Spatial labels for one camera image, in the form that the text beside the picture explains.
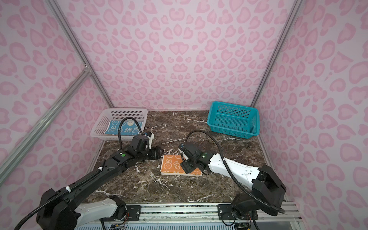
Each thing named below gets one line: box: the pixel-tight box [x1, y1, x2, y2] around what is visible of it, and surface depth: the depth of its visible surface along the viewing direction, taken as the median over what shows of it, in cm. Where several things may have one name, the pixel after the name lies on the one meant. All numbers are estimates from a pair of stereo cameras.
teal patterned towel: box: [104, 120, 143, 136], surface depth 106 cm
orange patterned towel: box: [160, 154, 203, 177], surface depth 90 cm
